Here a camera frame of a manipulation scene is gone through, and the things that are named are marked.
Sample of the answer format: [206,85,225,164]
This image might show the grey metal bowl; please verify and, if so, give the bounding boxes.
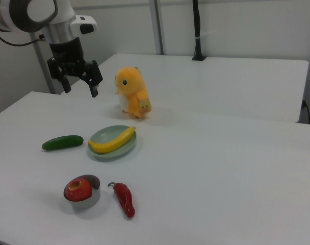
[63,174,101,210]

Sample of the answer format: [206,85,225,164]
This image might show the green cucumber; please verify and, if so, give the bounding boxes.
[41,135,84,152]

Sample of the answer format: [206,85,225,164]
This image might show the orange plush toy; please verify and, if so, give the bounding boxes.
[114,66,152,119]

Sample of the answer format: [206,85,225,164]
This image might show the yellow banana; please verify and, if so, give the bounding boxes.
[88,127,136,154]

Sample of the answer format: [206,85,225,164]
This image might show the black camera stand pole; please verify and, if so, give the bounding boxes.
[191,0,207,61]

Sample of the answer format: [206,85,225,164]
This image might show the grey partition post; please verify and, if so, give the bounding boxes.
[148,0,168,56]

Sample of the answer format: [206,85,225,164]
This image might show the red apple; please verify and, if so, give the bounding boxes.
[65,178,92,202]

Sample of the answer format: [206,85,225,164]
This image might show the red chili pepper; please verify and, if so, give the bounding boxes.
[108,182,136,218]

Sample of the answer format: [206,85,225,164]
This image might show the pale green plate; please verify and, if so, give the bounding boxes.
[87,125,137,161]

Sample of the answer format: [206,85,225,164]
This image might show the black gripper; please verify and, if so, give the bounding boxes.
[47,37,104,99]

